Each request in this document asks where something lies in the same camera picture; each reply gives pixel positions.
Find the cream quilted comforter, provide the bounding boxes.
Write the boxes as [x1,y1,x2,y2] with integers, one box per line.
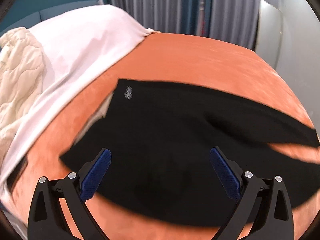
[1,27,45,158]

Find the black pants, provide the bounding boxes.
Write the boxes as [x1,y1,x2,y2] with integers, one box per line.
[61,80,319,226]

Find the grey blue curtain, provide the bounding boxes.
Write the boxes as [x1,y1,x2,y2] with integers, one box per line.
[107,0,261,51]

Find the orange bed cover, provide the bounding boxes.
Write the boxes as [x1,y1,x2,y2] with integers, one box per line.
[12,33,319,239]

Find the white sheet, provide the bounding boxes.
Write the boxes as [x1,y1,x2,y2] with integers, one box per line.
[1,5,153,194]

